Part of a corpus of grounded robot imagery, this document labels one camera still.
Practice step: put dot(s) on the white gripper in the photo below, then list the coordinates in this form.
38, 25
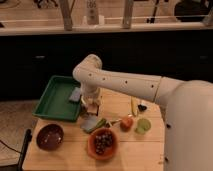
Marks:
90, 98

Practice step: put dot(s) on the tan rectangular eraser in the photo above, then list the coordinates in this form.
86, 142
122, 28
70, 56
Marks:
92, 109

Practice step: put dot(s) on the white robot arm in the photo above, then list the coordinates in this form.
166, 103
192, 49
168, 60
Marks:
188, 105

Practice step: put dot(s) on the orange bowl with grapes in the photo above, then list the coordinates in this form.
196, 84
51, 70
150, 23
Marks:
102, 144

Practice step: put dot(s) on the purple bowl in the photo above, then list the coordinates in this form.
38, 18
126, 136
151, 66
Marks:
50, 137

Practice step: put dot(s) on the grey cloth in tray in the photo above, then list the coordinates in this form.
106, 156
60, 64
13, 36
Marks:
75, 95

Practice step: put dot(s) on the grey sponge block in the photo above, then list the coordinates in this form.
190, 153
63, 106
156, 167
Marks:
89, 123

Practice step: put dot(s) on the green plastic tray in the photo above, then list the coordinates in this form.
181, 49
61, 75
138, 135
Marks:
54, 103

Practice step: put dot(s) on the yellow banana toy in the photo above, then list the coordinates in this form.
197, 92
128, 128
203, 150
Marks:
133, 107

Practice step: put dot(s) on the orange toy fruit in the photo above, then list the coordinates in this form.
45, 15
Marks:
126, 123

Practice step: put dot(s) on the dark small toy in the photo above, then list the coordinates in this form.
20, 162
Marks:
142, 107

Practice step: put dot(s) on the green toy fruit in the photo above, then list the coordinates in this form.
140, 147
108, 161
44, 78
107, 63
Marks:
143, 125

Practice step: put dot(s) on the black pole left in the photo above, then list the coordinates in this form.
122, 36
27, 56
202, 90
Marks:
27, 140

